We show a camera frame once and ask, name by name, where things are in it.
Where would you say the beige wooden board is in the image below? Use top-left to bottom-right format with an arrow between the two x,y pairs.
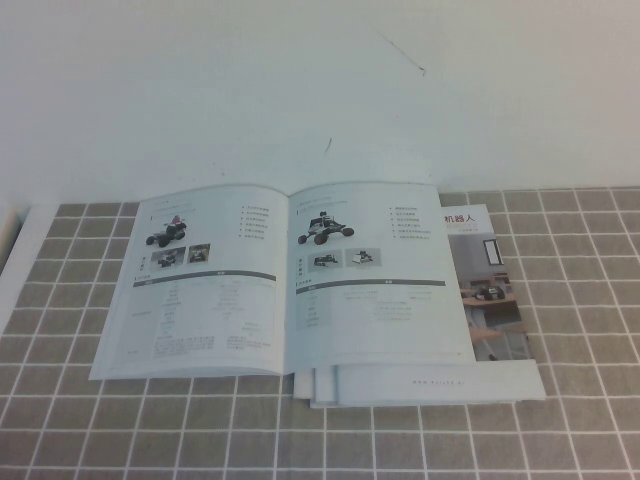
0,206 -> 20,275

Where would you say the grey grid-pattern tablecloth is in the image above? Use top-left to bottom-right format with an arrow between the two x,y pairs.
0,187 -> 640,480

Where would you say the booklet with robot photo cover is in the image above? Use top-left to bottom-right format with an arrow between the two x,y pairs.
335,202 -> 546,406

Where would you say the white product catalogue book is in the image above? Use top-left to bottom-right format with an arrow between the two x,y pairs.
88,180 -> 479,382

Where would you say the white booklet with curled edge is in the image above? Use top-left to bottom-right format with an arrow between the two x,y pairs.
309,368 -> 339,408

